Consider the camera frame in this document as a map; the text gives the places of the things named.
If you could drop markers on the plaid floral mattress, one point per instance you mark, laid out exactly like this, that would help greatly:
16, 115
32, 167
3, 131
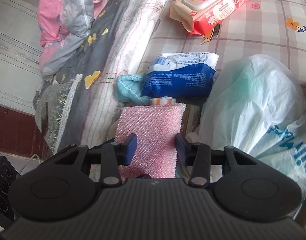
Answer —
272, 27

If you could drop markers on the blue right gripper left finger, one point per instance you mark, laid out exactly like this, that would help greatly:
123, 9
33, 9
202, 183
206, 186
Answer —
127, 150

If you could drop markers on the blue white tissue pack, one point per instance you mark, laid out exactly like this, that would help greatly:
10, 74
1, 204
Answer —
179, 75

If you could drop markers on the pink grey quilt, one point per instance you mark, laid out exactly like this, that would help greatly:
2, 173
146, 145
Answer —
63, 26

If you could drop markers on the pink wet wipes pack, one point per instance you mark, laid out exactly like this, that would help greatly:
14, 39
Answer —
200, 16

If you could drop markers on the light blue towel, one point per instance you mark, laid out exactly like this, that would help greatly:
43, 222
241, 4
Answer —
128, 89

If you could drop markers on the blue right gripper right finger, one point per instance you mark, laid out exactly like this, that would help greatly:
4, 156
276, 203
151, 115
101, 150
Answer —
183, 148

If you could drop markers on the bed with patterned sheet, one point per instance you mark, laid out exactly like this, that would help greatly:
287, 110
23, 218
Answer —
77, 105

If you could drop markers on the pink scrubbing sponge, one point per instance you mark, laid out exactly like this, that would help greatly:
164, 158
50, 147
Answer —
156, 128

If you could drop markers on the white plastic bag bundle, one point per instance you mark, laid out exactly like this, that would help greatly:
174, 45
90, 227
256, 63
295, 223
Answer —
258, 106

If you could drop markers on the yellow brown box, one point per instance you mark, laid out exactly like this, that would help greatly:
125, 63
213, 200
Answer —
190, 118

